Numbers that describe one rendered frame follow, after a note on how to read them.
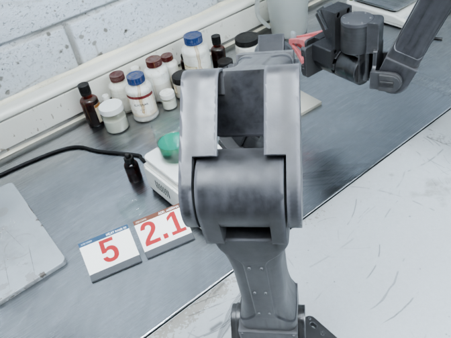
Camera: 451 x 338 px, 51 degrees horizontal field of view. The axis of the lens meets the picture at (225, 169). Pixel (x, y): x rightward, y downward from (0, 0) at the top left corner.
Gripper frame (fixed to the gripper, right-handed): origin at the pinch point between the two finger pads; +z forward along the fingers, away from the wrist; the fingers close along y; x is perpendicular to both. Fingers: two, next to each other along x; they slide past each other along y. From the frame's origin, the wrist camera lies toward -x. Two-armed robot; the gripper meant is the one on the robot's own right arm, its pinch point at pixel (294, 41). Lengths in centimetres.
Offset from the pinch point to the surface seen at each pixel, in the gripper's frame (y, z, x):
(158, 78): 22.2, 25.8, 8.4
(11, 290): 71, -7, 15
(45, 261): 65, -5, 15
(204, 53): 9.0, 24.2, 6.7
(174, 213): 41.7, -13.4, 12.8
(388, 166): 2.5, -28.7, 16.7
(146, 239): 48, -14, 14
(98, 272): 58, -13, 16
